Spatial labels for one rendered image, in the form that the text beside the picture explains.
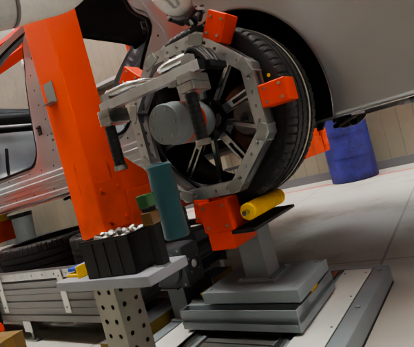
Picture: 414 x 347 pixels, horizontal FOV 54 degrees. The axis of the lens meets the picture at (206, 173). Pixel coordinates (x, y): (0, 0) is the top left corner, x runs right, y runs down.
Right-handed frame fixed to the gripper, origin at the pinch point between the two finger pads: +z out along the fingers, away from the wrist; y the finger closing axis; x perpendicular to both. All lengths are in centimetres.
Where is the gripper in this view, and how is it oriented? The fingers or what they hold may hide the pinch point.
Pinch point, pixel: (193, 23)
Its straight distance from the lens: 153.5
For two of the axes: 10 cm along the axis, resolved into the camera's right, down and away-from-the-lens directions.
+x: -1.9, -9.8, -0.8
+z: 1.6, -1.1, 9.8
